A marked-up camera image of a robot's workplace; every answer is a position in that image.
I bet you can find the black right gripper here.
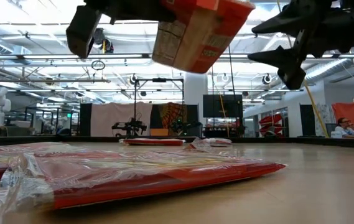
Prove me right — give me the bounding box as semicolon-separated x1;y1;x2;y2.
247;0;354;91

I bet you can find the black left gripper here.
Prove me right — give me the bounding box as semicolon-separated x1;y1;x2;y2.
65;0;177;60

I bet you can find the black upright panel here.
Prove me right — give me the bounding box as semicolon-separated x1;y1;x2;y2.
79;103;93;137

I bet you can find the white cloth backdrop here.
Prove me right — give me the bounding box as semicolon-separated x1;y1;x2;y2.
90;102;153;137

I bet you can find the red cloth backdrop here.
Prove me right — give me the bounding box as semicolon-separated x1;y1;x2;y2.
332;101;354;132

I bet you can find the large black monitor screen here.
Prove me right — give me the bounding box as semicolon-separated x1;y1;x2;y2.
202;94;244;119

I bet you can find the person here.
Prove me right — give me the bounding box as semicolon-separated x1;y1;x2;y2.
334;117;354;138

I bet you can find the white building column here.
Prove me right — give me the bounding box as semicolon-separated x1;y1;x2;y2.
184;72;208;138

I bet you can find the orange web pattern cloth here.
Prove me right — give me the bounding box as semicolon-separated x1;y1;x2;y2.
159;102;189;136

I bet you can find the small orange box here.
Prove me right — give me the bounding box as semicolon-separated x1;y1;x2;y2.
150;128;169;137

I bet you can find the black hanging wire loop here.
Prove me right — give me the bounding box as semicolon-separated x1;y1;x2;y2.
90;60;106;71

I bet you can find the yellow hanging cable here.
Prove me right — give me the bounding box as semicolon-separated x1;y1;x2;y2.
276;0;330;138

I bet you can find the red striped wall panel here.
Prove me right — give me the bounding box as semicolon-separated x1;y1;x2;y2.
259;113;284;135

